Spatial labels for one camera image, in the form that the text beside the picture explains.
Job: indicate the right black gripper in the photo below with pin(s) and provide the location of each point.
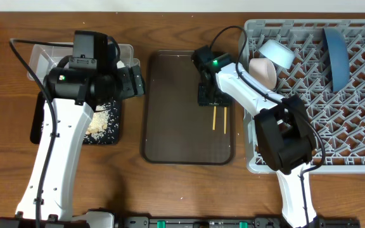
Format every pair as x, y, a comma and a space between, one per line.
204, 100

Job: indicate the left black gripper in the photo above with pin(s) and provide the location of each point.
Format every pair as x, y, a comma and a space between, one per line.
137, 85

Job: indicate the wooden chopstick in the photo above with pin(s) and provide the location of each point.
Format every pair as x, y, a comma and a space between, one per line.
225, 120
214, 118

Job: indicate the white bowl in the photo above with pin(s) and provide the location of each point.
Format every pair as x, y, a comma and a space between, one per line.
263, 70

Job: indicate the light blue bowl with food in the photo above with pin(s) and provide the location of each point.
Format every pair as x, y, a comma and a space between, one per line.
277, 53

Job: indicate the blue plate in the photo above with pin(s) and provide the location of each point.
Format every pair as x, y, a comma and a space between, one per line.
339, 59

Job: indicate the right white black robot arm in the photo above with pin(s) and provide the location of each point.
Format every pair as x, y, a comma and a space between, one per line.
285, 137

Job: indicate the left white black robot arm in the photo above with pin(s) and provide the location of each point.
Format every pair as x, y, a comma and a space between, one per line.
75, 92

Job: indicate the spilled rice food waste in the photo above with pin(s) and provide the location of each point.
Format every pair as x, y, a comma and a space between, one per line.
105, 125

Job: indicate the grey dishwasher rack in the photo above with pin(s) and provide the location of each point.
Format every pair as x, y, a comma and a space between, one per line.
339, 117

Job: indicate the dark brown serving tray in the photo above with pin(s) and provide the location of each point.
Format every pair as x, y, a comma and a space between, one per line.
176, 129

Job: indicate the black plastic tray bin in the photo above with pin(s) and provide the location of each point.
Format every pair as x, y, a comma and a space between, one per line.
37, 124

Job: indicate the clear plastic bin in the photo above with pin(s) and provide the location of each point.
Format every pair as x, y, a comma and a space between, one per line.
44, 58

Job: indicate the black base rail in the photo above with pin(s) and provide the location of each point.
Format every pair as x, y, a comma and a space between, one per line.
201, 223

